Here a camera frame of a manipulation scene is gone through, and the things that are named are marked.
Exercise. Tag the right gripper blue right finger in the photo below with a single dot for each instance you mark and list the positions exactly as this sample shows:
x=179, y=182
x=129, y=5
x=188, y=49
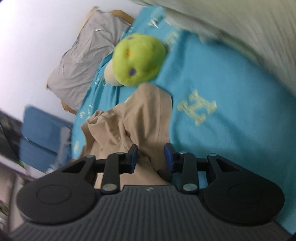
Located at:
x=183, y=166

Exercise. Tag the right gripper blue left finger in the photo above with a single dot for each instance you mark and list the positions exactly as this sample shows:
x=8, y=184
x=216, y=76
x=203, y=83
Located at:
x=116, y=164

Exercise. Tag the turquoise patterned bed sheet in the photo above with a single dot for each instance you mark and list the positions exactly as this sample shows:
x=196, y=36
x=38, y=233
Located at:
x=225, y=103

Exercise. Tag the light green fleece blanket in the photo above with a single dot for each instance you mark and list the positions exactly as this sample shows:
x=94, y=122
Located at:
x=264, y=31

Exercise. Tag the green and beige plush toy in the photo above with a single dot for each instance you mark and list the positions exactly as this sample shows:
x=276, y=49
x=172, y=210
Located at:
x=136, y=59

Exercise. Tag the blue covered chair near bed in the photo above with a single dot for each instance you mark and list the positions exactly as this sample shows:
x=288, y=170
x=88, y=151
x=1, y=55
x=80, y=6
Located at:
x=41, y=138

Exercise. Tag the tan t-shirt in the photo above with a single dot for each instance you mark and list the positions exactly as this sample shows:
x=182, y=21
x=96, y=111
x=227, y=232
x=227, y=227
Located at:
x=143, y=119

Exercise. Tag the grey pillow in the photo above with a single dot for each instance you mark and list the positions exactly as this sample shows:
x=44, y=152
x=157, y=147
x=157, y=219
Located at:
x=97, y=38

